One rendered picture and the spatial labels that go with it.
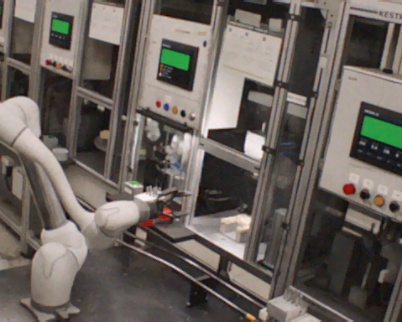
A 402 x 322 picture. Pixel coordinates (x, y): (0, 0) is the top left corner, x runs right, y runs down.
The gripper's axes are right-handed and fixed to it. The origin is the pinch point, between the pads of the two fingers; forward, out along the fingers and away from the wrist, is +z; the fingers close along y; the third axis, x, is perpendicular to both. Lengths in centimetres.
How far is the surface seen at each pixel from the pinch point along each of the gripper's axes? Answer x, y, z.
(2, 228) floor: 223, -112, 28
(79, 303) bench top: 13, -44, -38
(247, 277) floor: 78, -112, 154
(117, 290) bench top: 14.9, -44.4, -16.8
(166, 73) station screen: 43, 45, 18
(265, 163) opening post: -20.3, 21.8, 22.2
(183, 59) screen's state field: 33, 54, 18
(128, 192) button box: 46.2, -13.1, 7.9
